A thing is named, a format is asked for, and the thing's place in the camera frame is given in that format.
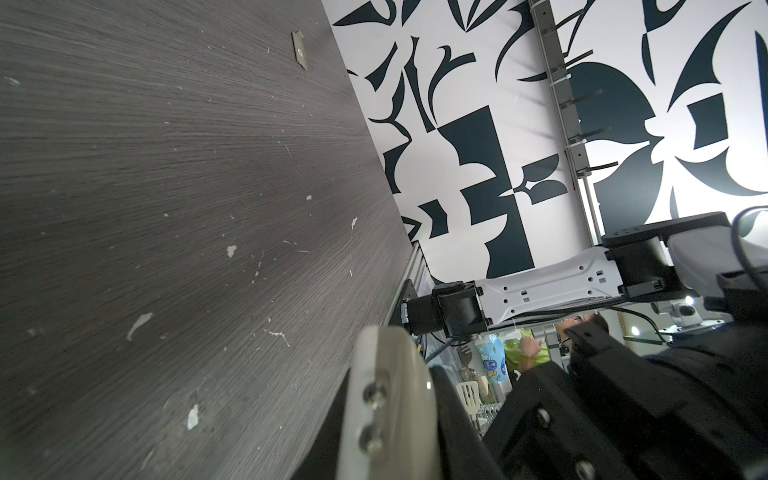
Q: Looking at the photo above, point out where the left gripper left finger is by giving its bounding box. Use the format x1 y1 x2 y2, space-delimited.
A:
336 326 441 479

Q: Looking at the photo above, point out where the remote battery cover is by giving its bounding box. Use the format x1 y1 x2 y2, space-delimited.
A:
291 30 308 71

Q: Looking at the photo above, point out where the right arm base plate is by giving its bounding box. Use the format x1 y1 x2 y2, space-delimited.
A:
386 278 421 337

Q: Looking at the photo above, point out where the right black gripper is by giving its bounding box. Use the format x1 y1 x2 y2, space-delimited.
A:
484 322 767 479

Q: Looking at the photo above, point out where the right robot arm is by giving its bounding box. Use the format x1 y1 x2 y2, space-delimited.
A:
402 207 767 479

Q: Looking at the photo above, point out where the wall hook rail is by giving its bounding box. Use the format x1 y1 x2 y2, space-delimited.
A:
528 0 618 245

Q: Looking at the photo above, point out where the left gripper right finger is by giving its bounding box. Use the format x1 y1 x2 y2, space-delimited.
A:
430 366 504 479

